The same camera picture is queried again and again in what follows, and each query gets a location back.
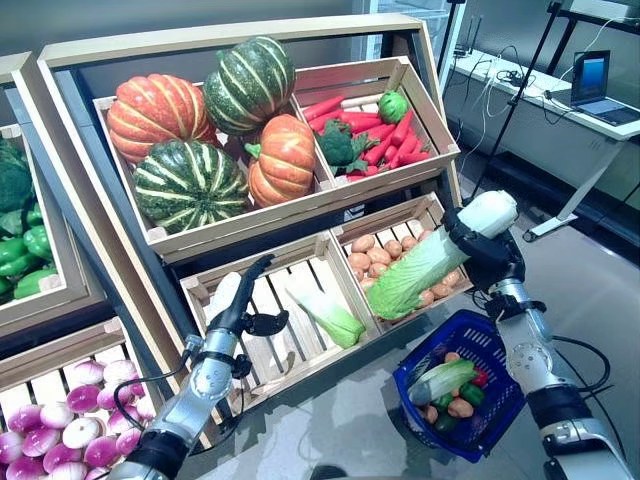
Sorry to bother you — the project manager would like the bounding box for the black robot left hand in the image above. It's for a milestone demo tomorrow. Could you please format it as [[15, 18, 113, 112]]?
[[207, 253, 290, 344]]

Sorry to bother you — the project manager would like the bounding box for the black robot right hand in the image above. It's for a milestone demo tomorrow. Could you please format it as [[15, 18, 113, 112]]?
[[440, 207, 526, 294]]

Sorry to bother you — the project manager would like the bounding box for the napa cabbage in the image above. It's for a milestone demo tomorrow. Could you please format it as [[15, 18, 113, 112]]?
[[284, 284, 366, 350], [408, 358, 479, 406], [365, 189, 520, 321]]

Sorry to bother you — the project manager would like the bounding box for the blue plastic shopping basket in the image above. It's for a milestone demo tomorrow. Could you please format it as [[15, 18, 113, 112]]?
[[393, 308, 527, 464]]

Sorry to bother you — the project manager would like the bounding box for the large wooden pumpkin crate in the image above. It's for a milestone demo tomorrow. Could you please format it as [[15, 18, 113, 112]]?
[[93, 82, 336, 261]]

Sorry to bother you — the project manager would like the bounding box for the wooden potato crate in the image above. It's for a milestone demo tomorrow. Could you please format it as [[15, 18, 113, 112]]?
[[332, 191, 476, 334]]

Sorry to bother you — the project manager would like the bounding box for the green striped pumpkin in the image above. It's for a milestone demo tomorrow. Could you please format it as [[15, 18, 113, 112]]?
[[202, 36, 297, 137], [132, 139, 250, 235]]

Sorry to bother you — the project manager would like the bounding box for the purple white onion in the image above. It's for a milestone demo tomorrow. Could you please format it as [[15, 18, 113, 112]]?
[[65, 384, 103, 414], [107, 404, 141, 435], [96, 382, 134, 411], [39, 402, 76, 430], [72, 359, 107, 386], [102, 358, 139, 385]]

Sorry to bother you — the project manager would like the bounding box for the white desk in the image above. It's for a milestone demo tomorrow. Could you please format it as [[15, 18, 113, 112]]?
[[449, 47, 640, 244]]

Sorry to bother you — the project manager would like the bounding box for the small orange pumpkin green stem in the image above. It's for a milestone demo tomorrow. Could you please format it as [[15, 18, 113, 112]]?
[[243, 113, 317, 209]]

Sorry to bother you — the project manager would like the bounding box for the wooden carrot crate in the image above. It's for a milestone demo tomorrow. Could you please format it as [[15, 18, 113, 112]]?
[[291, 56, 460, 189]]

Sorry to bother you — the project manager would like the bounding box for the black tripod stand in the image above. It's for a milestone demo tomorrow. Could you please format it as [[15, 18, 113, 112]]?
[[469, 0, 564, 201]]

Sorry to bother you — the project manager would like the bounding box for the wooden onion crate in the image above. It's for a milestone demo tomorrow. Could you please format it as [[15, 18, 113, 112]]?
[[0, 315, 169, 480]]

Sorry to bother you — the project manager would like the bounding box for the small round green cabbage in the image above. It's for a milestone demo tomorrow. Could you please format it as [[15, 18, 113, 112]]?
[[377, 90, 411, 125]]

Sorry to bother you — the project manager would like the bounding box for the broccoli with leaves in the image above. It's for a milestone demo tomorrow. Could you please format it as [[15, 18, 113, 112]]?
[[315, 118, 380, 176]]

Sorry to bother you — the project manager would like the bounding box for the large orange pumpkin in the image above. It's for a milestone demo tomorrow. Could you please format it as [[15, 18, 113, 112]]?
[[106, 73, 217, 164]]

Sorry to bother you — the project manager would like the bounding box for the open laptop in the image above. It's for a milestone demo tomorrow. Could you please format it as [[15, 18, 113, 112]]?
[[569, 49, 640, 126]]

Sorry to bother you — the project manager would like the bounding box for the black router with antennas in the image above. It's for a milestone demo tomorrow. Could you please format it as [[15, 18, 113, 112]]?
[[453, 14, 485, 57]]

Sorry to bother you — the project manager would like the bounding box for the black metal rack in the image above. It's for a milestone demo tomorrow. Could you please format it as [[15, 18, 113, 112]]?
[[547, 0, 640, 76]]

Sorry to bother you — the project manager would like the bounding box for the dark green broccoli head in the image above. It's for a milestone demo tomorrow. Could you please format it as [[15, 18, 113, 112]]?
[[0, 139, 36, 214]]

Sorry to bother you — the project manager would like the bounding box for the glass door fridge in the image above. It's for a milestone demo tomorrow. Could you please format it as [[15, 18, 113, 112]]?
[[352, 0, 464, 64]]

